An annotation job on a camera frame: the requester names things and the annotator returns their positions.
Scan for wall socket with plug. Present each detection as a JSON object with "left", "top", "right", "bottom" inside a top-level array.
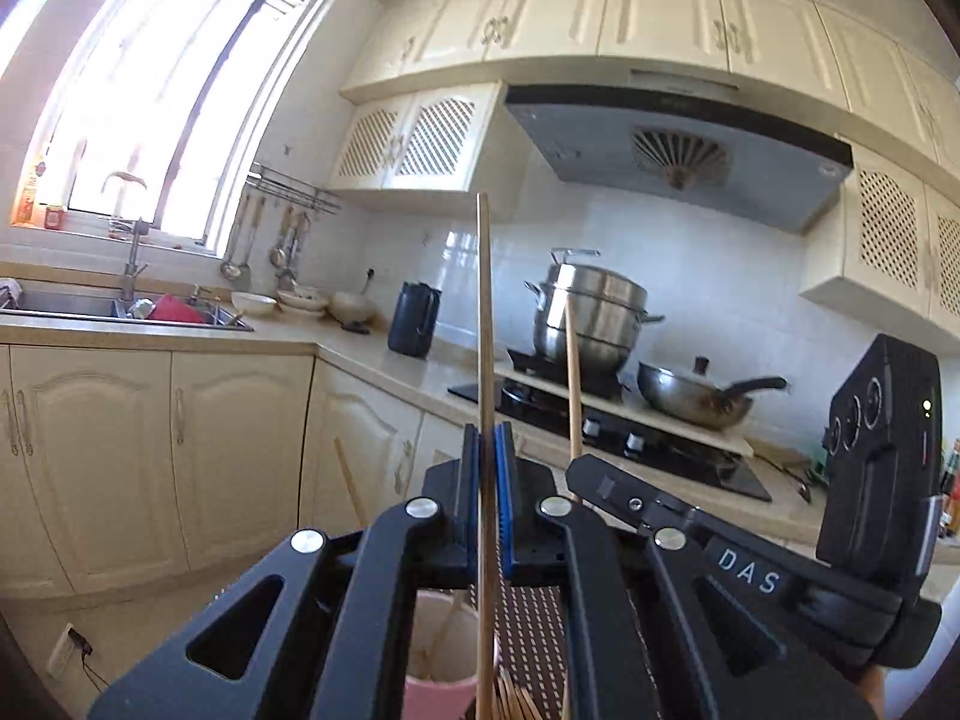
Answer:
[{"left": 46, "top": 621, "right": 96, "bottom": 681}]

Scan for cream sink base cabinet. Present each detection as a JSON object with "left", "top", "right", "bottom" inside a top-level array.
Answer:
[{"left": 0, "top": 343, "right": 317, "bottom": 599}]

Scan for wall utensil rack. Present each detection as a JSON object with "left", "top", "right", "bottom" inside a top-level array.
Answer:
[{"left": 247, "top": 162, "right": 343, "bottom": 215}]

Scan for steel wok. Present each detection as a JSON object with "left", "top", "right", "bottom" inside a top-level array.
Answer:
[{"left": 637, "top": 356, "right": 790, "bottom": 433}]

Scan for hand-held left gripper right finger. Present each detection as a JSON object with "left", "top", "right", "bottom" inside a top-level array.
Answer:
[{"left": 493, "top": 422, "right": 880, "bottom": 720}]

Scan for condiment bottles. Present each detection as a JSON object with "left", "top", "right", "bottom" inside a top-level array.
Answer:
[{"left": 936, "top": 438, "right": 960, "bottom": 539}]

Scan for large lattice door cabinet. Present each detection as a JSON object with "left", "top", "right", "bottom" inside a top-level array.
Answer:
[{"left": 798, "top": 141, "right": 960, "bottom": 350}]

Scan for stack of white dishes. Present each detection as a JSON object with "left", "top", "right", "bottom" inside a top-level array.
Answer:
[{"left": 277, "top": 286, "right": 332, "bottom": 317}]

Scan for pile of wooden chopsticks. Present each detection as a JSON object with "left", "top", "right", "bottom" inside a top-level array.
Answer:
[{"left": 491, "top": 669, "right": 542, "bottom": 720}]

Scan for brown polka dot tablecloth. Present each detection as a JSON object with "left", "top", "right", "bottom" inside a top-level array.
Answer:
[{"left": 491, "top": 583, "right": 572, "bottom": 720}]

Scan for hanging steel ladle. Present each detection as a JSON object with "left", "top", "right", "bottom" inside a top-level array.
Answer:
[{"left": 219, "top": 195, "right": 254, "bottom": 280}]

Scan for beige bowl with ladle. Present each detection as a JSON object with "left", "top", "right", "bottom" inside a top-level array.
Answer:
[{"left": 329, "top": 268, "right": 379, "bottom": 325}]

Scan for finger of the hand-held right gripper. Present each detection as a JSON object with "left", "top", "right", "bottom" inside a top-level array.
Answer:
[{"left": 565, "top": 454, "right": 790, "bottom": 605}]

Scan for small lattice door cabinet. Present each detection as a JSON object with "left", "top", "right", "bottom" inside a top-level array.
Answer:
[{"left": 327, "top": 82, "right": 505, "bottom": 194}]

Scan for cream upper cabinets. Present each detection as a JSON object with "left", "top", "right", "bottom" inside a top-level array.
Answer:
[{"left": 337, "top": 0, "right": 960, "bottom": 166}]

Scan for steel steamer pot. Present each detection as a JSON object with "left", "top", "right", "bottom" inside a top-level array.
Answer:
[{"left": 524, "top": 247, "right": 665, "bottom": 380}]

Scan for hanging steel skimmer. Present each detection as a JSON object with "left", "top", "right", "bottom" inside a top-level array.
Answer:
[{"left": 268, "top": 204, "right": 311, "bottom": 272}]

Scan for red bowl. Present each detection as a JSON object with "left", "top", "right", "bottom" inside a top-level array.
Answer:
[{"left": 151, "top": 294, "right": 209, "bottom": 326}]

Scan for sauce bottle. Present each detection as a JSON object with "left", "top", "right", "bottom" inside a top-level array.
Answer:
[{"left": 18, "top": 156, "right": 43, "bottom": 227}]

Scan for grey range hood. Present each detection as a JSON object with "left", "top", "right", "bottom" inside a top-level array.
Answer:
[{"left": 504, "top": 81, "right": 856, "bottom": 236}]

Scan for black kettle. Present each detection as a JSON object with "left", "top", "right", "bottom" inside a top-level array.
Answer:
[{"left": 387, "top": 281, "right": 443, "bottom": 359}]

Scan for black gas stove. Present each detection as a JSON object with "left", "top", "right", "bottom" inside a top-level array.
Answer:
[{"left": 448, "top": 347, "right": 774, "bottom": 504}]

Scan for cream stove base cabinet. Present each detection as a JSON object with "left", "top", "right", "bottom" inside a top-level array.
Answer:
[{"left": 298, "top": 358, "right": 470, "bottom": 537}]

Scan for window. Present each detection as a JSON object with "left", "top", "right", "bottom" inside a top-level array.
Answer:
[{"left": 9, "top": 0, "right": 332, "bottom": 257}]

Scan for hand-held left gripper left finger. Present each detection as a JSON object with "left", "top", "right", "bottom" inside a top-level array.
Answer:
[{"left": 88, "top": 424, "right": 482, "bottom": 720}]

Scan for pink cup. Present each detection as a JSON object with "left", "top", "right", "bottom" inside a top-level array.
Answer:
[{"left": 403, "top": 589, "right": 502, "bottom": 720}]

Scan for steel sink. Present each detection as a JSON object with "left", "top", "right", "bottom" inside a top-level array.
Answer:
[{"left": 0, "top": 279, "right": 255, "bottom": 333}]

